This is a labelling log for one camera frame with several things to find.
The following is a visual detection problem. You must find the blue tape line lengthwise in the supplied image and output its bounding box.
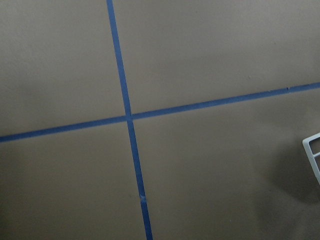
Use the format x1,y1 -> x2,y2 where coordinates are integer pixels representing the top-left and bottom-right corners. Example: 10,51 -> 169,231
106,0 -> 153,240

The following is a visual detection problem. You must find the blue tape line crosswise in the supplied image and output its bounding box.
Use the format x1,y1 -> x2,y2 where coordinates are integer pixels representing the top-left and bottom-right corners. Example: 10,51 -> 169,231
0,82 -> 320,143

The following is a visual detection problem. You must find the white wire cup rack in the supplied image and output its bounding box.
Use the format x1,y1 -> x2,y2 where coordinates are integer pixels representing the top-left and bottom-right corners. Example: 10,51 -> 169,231
302,133 -> 320,184

